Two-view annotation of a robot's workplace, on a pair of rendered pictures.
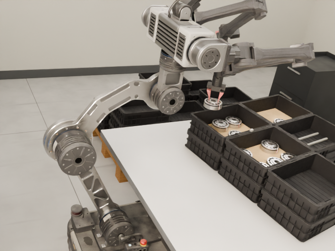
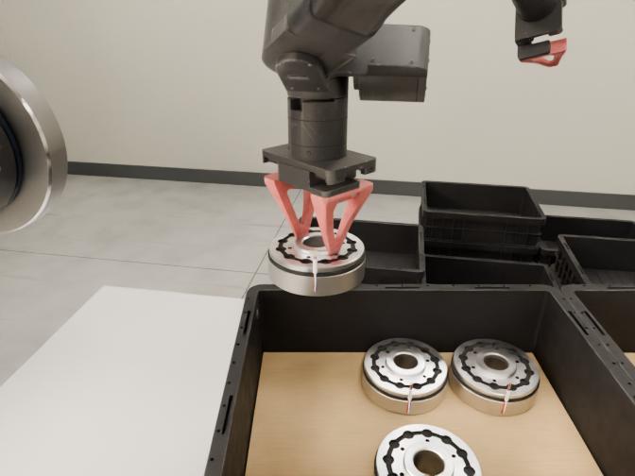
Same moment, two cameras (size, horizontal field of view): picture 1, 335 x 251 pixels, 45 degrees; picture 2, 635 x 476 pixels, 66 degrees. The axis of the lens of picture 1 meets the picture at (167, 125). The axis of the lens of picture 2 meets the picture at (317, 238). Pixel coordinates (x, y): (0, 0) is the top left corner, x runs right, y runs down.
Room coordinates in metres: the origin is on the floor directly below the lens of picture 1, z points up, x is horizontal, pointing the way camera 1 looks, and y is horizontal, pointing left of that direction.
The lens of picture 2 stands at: (1.76, -0.53, 1.28)
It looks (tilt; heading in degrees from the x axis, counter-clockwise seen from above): 27 degrees down; 41
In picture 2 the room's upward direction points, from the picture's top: straight up
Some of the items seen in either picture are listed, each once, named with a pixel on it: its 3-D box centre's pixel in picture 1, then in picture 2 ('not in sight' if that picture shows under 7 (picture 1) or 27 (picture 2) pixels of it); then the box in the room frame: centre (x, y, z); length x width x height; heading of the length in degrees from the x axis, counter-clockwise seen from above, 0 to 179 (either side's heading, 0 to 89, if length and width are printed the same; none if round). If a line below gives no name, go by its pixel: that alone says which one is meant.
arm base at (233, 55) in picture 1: (228, 54); not in sight; (1.67, -0.20, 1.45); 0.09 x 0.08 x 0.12; 31
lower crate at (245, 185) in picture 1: (261, 170); not in sight; (1.89, -0.56, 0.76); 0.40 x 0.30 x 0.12; 131
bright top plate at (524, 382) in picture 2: (233, 120); (494, 366); (2.25, -0.40, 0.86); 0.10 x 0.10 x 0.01
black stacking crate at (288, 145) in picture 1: (267, 154); not in sight; (1.89, -0.56, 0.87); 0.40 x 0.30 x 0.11; 131
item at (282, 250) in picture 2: (213, 101); (317, 247); (2.10, -0.23, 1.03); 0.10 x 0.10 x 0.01
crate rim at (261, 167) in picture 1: (269, 146); not in sight; (1.89, -0.56, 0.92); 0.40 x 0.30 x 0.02; 131
